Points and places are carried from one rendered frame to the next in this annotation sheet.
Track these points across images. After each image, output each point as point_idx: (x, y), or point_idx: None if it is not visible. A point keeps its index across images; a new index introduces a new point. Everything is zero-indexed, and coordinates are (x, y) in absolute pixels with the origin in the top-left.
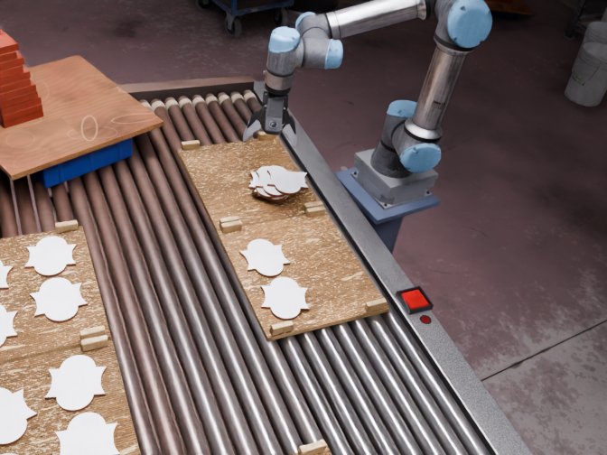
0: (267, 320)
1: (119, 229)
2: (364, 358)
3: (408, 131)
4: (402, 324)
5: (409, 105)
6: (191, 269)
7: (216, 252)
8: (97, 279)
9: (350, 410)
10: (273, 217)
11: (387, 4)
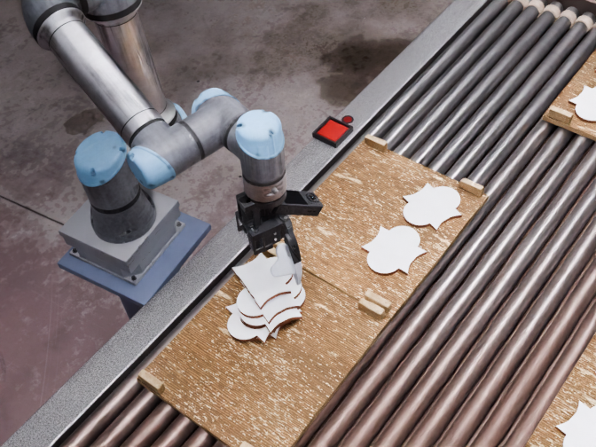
0: (468, 206)
1: (475, 423)
2: (435, 135)
3: (170, 121)
4: (371, 129)
5: (94, 150)
6: (461, 310)
7: (400, 326)
8: (565, 379)
9: (494, 121)
10: (317, 283)
11: (102, 50)
